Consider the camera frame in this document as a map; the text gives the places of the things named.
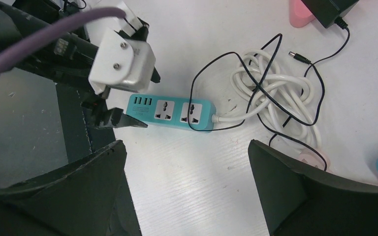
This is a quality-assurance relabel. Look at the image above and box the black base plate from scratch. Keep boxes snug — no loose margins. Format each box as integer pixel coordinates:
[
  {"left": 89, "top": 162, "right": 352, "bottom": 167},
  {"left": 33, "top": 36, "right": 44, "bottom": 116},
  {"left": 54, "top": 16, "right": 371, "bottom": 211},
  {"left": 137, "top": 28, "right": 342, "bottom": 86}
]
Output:
[{"left": 56, "top": 84, "right": 142, "bottom": 236}]

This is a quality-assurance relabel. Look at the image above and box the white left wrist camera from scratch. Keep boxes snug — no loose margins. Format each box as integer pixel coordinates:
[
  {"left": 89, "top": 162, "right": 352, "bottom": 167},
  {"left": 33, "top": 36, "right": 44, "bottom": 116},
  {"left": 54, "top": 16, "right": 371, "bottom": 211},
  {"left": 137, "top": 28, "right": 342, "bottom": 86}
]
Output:
[{"left": 86, "top": 0, "right": 156, "bottom": 95}]

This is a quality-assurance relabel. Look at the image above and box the white coiled strip cable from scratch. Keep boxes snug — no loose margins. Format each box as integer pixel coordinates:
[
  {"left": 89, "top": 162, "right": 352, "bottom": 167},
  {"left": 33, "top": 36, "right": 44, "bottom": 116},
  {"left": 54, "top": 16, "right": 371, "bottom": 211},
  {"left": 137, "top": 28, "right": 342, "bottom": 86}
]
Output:
[{"left": 212, "top": 49, "right": 323, "bottom": 150}]

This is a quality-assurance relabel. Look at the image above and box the pink triangular power strip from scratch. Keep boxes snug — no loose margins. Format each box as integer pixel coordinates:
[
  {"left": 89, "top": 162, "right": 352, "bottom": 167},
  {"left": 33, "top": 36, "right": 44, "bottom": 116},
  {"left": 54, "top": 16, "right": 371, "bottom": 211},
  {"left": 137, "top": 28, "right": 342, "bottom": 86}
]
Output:
[{"left": 288, "top": 0, "right": 315, "bottom": 28}]

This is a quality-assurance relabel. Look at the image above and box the black power adapter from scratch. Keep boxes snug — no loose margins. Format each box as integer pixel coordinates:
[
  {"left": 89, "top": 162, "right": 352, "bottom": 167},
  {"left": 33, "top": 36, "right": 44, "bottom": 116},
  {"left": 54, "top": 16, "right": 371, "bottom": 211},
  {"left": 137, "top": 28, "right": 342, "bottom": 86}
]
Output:
[{"left": 301, "top": 0, "right": 359, "bottom": 30}]

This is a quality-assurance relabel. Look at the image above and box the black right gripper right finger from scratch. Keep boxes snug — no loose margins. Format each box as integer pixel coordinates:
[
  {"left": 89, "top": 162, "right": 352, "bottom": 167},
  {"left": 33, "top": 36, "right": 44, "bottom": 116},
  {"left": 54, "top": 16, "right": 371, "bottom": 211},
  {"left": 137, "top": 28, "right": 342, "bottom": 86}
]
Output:
[{"left": 248, "top": 140, "right": 378, "bottom": 236}]

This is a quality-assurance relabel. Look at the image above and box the pink round cable reel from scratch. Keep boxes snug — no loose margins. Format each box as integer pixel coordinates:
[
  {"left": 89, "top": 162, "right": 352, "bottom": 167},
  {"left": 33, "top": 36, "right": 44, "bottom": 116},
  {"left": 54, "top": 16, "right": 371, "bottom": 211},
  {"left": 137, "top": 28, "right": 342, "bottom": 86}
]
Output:
[{"left": 297, "top": 148, "right": 332, "bottom": 173}]

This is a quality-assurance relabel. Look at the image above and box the teal power strip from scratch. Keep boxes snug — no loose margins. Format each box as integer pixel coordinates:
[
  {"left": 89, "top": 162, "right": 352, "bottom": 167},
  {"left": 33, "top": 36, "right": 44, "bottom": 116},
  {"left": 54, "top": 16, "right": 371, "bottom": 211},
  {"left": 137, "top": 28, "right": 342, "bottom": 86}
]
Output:
[{"left": 126, "top": 94, "right": 216, "bottom": 132}]

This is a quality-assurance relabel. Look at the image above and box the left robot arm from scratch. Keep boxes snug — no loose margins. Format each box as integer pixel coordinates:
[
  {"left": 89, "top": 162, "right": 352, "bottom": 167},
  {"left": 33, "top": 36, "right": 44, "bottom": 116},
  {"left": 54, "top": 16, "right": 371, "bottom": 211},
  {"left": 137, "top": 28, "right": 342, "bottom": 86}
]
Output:
[{"left": 0, "top": 0, "right": 160, "bottom": 129}]

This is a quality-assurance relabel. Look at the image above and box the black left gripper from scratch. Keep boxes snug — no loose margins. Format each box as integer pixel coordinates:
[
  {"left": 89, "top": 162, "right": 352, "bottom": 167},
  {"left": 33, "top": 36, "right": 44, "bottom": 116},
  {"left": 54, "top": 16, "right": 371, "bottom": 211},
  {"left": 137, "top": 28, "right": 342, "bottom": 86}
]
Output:
[{"left": 23, "top": 33, "right": 161, "bottom": 129}]

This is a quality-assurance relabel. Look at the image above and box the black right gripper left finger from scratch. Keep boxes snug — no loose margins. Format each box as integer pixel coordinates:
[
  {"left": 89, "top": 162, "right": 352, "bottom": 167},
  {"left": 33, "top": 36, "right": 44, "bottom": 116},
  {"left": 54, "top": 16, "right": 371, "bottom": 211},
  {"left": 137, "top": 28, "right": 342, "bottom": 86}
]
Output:
[{"left": 0, "top": 140, "right": 127, "bottom": 236}]

